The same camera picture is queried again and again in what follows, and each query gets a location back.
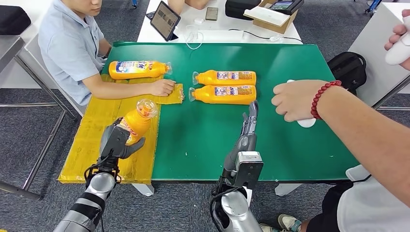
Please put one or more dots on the small white case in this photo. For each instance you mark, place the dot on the small white case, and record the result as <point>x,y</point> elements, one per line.
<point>199,21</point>

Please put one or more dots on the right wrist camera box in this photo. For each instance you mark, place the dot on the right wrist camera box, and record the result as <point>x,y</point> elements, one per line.
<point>248,168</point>

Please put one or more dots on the black tablet on stand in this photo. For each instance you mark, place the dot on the black tablet on stand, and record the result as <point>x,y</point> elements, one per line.
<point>164,20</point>

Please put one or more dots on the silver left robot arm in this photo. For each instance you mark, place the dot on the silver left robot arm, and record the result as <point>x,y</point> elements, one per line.
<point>96,189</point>

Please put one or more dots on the seated person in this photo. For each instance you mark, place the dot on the seated person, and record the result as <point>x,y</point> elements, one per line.
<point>70,54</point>

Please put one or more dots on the brown cardboard box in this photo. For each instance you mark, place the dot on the brown cardboard box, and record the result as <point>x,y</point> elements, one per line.
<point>272,28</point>

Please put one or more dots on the green table mat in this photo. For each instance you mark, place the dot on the green table mat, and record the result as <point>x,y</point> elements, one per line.
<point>198,144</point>

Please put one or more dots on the white booklet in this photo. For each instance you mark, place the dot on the white booklet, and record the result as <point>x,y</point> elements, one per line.
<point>266,16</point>

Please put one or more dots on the black backpack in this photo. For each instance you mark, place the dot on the black backpack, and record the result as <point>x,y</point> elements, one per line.
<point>347,72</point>

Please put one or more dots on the yellow taped cardboard sheet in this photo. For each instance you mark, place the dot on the yellow taped cardboard sheet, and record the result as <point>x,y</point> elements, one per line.
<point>80,153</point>

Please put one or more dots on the white table with metal legs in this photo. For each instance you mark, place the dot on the white table with metal legs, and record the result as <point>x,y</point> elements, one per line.
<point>35,64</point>

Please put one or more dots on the black zip case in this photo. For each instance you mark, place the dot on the black zip case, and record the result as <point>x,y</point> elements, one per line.
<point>240,9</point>

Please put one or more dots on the small dark wallet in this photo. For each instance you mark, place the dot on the small dark wallet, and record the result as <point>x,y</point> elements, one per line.
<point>149,15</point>

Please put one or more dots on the black handheld terminal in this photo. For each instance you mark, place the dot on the black handheld terminal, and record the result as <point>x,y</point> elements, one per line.
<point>285,6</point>

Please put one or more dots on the white office table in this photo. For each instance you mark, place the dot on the white office table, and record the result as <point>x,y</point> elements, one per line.
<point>221,25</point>

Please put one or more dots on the person at office table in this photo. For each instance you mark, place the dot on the person at office table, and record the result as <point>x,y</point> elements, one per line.
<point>174,5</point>

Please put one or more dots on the dark smartphone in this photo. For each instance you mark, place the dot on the dark smartphone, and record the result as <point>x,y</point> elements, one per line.
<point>211,14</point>

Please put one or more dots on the operator person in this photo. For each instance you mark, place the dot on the operator person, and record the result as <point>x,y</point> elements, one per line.
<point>368,134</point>

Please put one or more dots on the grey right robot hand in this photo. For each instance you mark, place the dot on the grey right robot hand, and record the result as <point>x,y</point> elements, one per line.
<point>246,142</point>

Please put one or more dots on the orange detergent bottle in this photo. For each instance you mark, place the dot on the orange detergent bottle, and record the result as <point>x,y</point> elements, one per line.
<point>206,78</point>
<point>205,96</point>
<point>134,72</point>
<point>139,123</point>

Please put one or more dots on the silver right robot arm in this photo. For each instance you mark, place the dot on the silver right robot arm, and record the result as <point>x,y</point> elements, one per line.
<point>234,205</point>

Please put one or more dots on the blue metal frame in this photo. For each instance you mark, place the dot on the blue metal frame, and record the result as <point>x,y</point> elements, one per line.
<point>373,5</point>

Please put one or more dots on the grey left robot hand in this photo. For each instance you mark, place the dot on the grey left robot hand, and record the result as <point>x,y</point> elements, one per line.
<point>113,141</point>

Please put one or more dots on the grey table with metal legs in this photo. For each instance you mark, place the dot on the grey table with metal legs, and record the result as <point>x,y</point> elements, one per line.
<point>374,64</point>

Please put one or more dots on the white table foot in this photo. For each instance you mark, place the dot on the white table foot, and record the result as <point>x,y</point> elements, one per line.
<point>288,189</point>
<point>144,190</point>

